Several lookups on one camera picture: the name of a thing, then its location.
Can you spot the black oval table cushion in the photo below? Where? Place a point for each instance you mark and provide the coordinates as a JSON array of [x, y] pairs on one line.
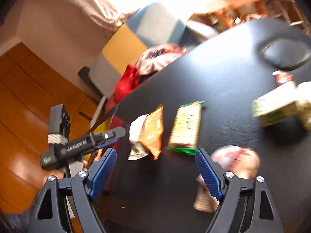
[[286, 54]]

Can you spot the round pastry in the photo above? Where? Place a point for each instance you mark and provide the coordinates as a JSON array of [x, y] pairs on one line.
[[238, 160]]

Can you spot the wooden side table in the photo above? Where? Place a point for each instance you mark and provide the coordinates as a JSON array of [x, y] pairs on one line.
[[226, 1]]

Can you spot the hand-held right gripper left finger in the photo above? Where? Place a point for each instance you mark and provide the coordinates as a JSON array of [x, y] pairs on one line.
[[102, 172]]

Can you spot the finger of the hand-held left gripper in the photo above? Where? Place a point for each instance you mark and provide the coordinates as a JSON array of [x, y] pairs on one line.
[[109, 134]]

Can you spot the pink cloth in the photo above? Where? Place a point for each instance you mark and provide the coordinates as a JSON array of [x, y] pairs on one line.
[[158, 63]]

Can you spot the red candy packet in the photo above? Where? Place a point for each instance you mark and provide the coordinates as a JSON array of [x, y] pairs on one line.
[[283, 79]]

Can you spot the small green and cream box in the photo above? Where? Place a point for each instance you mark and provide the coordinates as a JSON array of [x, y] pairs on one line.
[[274, 109]]

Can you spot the green cracker packet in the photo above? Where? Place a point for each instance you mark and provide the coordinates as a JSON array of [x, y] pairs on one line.
[[185, 128]]

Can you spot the white sock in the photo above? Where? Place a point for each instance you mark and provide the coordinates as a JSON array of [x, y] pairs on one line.
[[305, 104]]

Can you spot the orange snack packet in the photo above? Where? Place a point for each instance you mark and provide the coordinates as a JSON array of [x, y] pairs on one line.
[[150, 131]]

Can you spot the purple patterned cloth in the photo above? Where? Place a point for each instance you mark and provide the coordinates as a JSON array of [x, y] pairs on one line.
[[156, 52]]

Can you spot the red cloth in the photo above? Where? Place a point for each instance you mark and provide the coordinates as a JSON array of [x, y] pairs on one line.
[[126, 82]]

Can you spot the grey yellow blue armchair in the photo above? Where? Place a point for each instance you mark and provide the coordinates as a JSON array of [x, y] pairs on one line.
[[150, 21]]

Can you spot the rust brown cloth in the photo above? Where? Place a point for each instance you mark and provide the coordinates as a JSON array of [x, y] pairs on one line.
[[110, 103]]

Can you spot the pink floral curtain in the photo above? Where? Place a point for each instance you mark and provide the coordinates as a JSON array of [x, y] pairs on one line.
[[92, 0]]

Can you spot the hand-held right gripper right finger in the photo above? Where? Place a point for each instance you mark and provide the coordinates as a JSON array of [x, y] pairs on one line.
[[209, 174]]

